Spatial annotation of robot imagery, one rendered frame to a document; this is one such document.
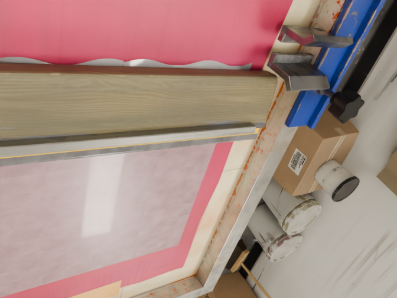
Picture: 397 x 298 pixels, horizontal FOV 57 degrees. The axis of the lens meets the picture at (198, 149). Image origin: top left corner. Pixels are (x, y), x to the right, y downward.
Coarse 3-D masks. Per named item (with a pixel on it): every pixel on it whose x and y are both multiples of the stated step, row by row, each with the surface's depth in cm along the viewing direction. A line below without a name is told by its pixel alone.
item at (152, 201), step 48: (144, 0) 36; (192, 0) 38; (240, 0) 41; (288, 0) 45; (144, 48) 39; (192, 48) 42; (240, 48) 46; (144, 192) 55; (192, 192) 61; (96, 240) 57; (144, 240) 63; (192, 240) 72; (96, 288) 66
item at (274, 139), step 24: (336, 0) 45; (312, 24) 49; (312, 48) 49; (288, 96) 54; (264, 144) 59; (288, 144) 60; (264, 168) 61; (240, 192) 66; (240, 216) 68; (216, 240) 74; (216, 264) 76; (168, 288) 78; (192, 288) 80
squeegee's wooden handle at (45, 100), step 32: (0, 64) 32; (32, 64) 34; (64, 64) 35; (0, 96) 31; (32, 96) 33; (64, 96) 34; (96, 96) 36; (128, 96) 38; (160, 96) 40; (192, 96) 42; (224, 96) 45; (256, 96) 48; (0, 128) 33; (32, 128) 34; (64, 128) 36; (96, 128) 38; (128, 128) 40; (160, 128) 42
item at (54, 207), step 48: (0, 0) 30; (48, 0) 32; (96, 0) 34; (0, 48) 32; (48, 48) 34; (96, 48) 37; (0, 192) 42; (48, 192) 46; (96, 192) 50; (0, 240) 47; (48, 240) 51; (0, 288) 53; (48, 288) 59
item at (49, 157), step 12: (144, 144) 43; (156, 144) 44; (168, 144) 45; (180, 144) 46; (192, 144) 47; (204, 144) 49; (24, 156) 36; (36, 156) 37; (48, 156) 38; (60, 156) 38; (72, 156) 39; (84, 156) 40
